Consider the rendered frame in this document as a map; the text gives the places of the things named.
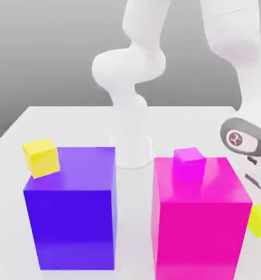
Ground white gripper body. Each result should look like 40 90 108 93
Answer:
241 163 261 211

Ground small lime yellow cube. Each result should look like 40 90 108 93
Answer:
247 204 261 239

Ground small magenta cube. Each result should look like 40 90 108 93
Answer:
172 147 206 183

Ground large magenta box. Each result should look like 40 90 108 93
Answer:
151 156 253 280

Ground large purple box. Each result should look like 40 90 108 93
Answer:
22 147 118 271

